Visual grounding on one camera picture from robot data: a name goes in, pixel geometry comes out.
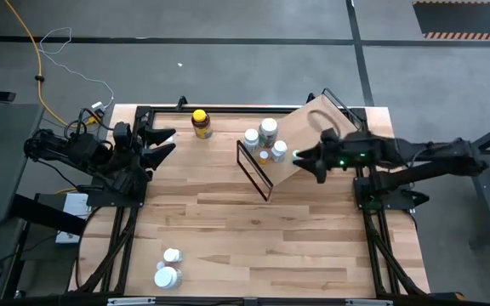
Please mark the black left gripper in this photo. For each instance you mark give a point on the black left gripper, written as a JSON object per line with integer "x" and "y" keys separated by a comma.
{"x": 132, "y": 144}

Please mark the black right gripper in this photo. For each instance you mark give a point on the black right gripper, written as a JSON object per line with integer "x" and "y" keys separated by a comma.
{"x": 343, "y": 153}

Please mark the small teal white-capped bottle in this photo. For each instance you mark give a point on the small teal white-capped bottle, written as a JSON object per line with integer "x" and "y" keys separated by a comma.
{"x": 295, "y": 155}

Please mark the amber bottle with yellow cap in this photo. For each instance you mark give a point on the amber bottle with yellow cap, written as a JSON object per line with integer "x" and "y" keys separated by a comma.
{"x": 201, "y": 121}

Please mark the small amber white-capped bottle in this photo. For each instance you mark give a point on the small amber white-capped bottle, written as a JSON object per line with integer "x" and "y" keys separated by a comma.
{"x": 263, "y": 156}

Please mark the large clear green-labelled bottle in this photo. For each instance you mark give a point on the large clear green-labelled bottle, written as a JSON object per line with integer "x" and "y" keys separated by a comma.
{"x": 268, "y": 127}

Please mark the white bottle red-lined label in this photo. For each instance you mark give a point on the white bottle red-lined label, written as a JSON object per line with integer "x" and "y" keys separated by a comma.
{"x": 251, "y": 137}

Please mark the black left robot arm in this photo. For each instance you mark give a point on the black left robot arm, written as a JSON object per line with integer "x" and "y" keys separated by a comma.
{"x": 83, "y": 151}

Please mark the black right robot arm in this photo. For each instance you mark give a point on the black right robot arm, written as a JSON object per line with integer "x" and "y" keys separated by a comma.
{"x": 432, "y": 155}

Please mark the small clear white-capped bottle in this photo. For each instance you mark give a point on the small clear white-capped bottle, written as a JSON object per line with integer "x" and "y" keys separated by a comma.
{"x": 169, "y": 139}

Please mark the white power adapter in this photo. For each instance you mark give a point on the white power adapter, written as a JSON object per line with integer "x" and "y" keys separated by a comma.
{"x": 97, "y": 105}

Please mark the white power box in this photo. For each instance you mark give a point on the white power box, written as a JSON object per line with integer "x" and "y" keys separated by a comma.
{"x": 76, "y": 206}

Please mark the black desk leg beam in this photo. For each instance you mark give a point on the black desk leg beam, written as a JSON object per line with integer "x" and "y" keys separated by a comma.
{"x": 45, "y": 214}

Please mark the large white-lidded bottle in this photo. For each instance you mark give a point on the large white-lidded bottle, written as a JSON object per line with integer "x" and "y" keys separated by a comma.
{"x": 166, "y": 277}

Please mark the grey desk top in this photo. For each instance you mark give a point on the grey desk top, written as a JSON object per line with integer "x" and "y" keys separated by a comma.
{"x": 2, "y": 161}

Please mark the black metal stand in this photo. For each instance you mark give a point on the black metal stand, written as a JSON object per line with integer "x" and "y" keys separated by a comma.
{"x": 486, "y": 191}

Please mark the black hazard-striped floor mat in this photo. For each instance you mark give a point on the black hazard-striped floor mat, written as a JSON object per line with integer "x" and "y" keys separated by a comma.
{"x": 462, "y": 17}

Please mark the wooden shelf with black frame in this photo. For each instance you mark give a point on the wooden shelf with black frame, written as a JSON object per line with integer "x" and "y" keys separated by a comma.
{"x": 296, "y": 127}

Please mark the black aluminium rig frame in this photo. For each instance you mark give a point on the black aluminium rig frame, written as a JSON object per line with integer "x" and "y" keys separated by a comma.
{"x": 228, "y": 109}

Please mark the silver bracket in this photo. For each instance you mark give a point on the silver bracket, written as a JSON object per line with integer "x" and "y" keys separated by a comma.
{"x": 368, "y": 302}
{"x": 131, "y": 301}

